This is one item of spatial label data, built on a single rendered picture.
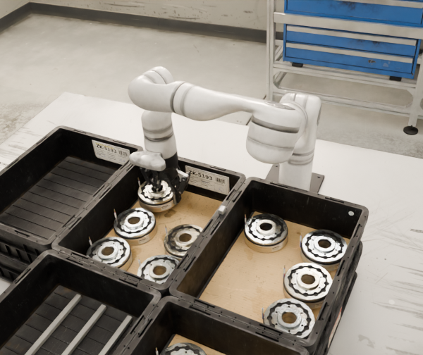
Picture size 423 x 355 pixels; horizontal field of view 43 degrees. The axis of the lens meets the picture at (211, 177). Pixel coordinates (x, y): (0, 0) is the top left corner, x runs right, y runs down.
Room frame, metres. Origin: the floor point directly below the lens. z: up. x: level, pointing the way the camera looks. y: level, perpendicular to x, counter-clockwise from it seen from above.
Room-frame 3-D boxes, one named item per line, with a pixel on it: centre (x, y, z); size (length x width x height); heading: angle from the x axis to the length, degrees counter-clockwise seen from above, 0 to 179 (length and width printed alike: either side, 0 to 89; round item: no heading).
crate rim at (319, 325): (0.77, -0.12, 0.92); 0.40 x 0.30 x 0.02; 150
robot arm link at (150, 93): (1.01, 0.10, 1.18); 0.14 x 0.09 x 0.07; 49
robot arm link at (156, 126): (1.04, 0.11, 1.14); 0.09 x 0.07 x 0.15; 139
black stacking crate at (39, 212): (1.07, 0.40, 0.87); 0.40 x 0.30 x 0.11; 150
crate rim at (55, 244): (0.92, 0.14, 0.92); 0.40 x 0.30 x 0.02; 150
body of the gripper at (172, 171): (1.04, 0.11, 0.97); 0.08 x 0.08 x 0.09
